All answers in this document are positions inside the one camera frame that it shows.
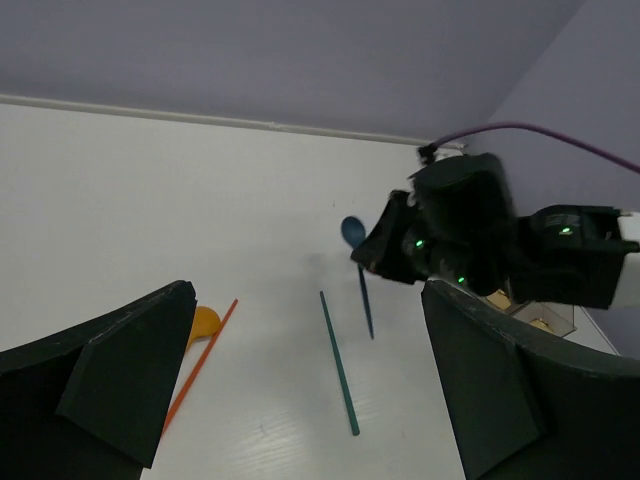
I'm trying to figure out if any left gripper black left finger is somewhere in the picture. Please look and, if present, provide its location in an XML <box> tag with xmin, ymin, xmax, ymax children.
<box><xmin>1</xmin><ymin>280</ymin><xmax>196</xmax><ymax>479</ymax></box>

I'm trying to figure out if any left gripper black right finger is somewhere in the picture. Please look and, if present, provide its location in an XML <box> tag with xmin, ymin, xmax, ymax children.
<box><xmin>422</xmin><ymin>280</ymin><xmax>639</xmax><ymax>479</ymax></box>

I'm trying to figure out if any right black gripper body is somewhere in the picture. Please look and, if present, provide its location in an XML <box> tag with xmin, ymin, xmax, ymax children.
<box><xmin>349</xmin><ymin>152</ymin><xmax>531</xmax><ymax>297</ymax></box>

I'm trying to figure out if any blue spoon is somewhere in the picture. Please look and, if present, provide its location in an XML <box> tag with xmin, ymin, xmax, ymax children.
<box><xmin>341</xmin><ymin>216</ymin><xmax>375</xmax><ymax>339</ymax></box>

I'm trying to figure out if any orange spoon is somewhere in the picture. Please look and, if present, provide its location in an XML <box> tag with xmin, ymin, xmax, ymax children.
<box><xmin>185</xmin><ymin>306</ymin><xmax>222</xmax><ymax>351</ymax></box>

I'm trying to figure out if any orange chopstick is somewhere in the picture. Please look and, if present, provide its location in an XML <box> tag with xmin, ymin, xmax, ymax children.
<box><xmin>162</xmin><ymin>299</ymin><xmax>238</xmax><ymax>435</ymax></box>

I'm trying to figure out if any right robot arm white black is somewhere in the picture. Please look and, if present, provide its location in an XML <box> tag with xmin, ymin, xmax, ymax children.
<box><xmin>351</xmin><ymin>153</ymin><xmax>639</xmax><ymax>310</ymax></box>

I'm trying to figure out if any clear four-compartment utensil organizer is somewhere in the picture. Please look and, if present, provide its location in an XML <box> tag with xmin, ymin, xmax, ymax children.
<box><xmin>483</xmin><ymin>290</ymin><xmax>576</xmax><ymax>338</ymax></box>

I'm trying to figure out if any teal chopstick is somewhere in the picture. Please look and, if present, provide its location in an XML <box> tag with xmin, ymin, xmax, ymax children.
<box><xmin>319</xmin><ymin>291</ymin><xmax>360</xmax><ymax>437</ymax></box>

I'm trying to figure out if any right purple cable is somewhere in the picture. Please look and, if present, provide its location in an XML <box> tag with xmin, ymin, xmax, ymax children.
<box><xmin>417</xmin><ymin>121</ymin><xmax>640</xmax><ymax>175</ymax></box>

